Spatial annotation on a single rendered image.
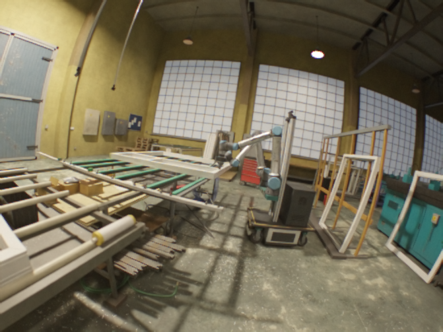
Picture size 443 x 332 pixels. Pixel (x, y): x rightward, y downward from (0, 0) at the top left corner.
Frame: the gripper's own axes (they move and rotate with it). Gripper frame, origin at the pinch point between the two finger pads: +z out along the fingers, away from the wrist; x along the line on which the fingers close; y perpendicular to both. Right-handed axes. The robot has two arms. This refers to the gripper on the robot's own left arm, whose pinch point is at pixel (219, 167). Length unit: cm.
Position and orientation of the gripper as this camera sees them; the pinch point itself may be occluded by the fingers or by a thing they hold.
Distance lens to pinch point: 236.7
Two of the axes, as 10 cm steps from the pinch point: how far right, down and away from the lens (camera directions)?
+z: -1.5, 9.8, 1.1
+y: -1.9, 0.9, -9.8
